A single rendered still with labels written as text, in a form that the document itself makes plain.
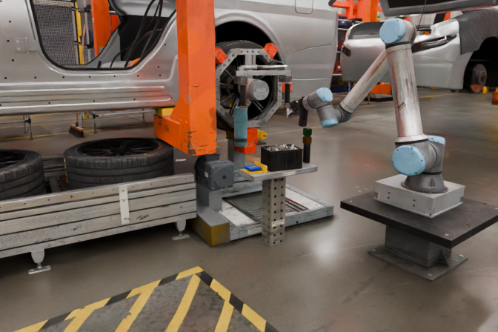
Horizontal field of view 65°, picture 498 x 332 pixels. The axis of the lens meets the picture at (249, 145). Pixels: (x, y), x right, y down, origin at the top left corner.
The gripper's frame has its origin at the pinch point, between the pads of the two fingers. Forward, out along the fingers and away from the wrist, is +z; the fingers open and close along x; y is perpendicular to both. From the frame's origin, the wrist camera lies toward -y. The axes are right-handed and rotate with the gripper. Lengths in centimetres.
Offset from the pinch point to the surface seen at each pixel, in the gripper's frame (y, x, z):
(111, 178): -14, 103, 39
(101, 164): -5, 108, 38
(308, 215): -62, -10, 17
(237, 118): 9.6, 20.7, 25.3
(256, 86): 26.7, 9.2, 12.2
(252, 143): -5.0, 2.7, 41.5
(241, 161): -14, 2, 63
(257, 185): -34, -4, 58
